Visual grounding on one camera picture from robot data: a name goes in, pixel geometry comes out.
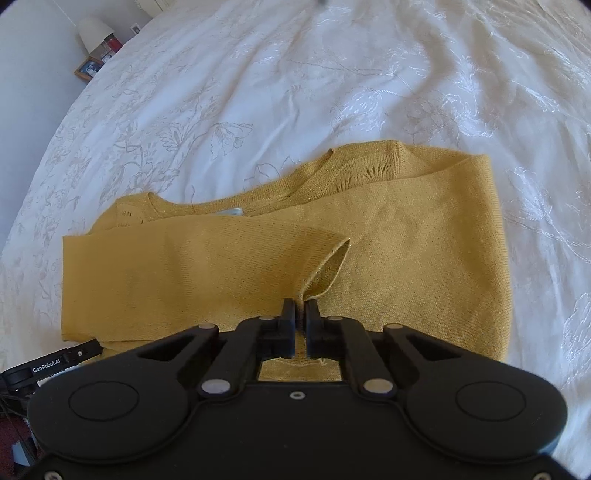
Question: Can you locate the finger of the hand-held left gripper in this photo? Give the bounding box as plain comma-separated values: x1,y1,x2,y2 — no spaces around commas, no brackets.
25,338,101,373

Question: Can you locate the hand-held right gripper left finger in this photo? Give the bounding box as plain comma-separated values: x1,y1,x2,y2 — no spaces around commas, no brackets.
99,298,297,398

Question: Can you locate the white floral bedspread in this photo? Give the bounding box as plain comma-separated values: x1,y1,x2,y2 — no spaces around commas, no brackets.
0,0,591,467

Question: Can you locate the white shade table lamp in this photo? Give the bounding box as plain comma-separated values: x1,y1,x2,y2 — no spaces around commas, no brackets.
76,17,115,52

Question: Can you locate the wooden photo frame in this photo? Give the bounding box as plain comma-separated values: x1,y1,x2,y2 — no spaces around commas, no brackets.
74,56,105,80

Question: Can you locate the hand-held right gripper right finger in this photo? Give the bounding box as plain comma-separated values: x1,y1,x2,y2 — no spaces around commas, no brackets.
305,300,500,398

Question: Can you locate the yellow knit sweater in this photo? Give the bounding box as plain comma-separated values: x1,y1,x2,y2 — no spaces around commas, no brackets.
61,140,514,383

